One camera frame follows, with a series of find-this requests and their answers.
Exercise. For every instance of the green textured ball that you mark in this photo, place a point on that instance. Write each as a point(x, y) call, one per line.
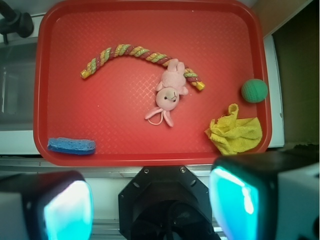
point(254, 90)

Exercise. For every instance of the yellow cloth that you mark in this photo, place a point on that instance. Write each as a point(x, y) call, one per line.
point(232, 135)

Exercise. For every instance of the grey sink faucet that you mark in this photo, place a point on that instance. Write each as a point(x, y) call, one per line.
point(14, 21)

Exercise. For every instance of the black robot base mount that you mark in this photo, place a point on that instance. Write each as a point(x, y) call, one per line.
point(166, 203)

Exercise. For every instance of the grey sink basin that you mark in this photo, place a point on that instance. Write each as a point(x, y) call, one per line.
point(17, 82)

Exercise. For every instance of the pink plush bunny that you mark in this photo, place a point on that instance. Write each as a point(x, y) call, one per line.
point(172, 85)

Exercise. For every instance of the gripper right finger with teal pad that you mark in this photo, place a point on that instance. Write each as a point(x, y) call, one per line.
point(267, 196)

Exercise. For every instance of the multicoloured twisted rope toy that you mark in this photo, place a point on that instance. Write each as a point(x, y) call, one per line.
point(124, 50)

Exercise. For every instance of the blue sponge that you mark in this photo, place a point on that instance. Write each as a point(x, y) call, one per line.
point(71, 146)

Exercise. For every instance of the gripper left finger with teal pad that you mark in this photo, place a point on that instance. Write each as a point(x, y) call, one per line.
point(46, 206)

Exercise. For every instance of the red plastic tray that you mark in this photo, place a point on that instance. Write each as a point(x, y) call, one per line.
point(220, 40)

